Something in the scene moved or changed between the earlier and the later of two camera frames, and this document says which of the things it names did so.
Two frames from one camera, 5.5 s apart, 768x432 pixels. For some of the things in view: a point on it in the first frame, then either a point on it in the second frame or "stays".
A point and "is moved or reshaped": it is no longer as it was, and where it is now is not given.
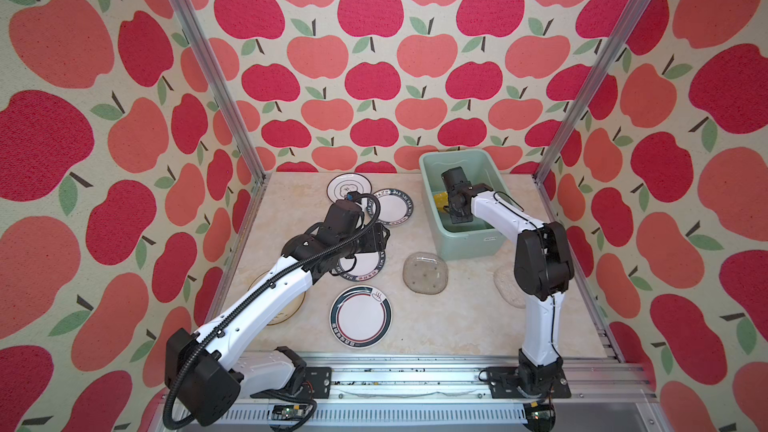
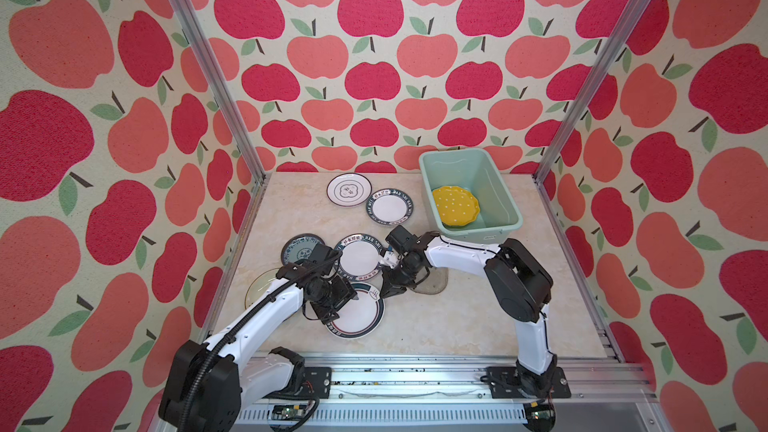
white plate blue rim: (339, 186) stays
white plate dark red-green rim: (360, 316) is moved or reshaped
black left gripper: (375, 237) to (345, 293)
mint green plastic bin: (476, 239) stays
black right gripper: (456, 218) to (387, 287)
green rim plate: (368, 265) stays
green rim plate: (396, 207) stays
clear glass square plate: (425, 273) stays
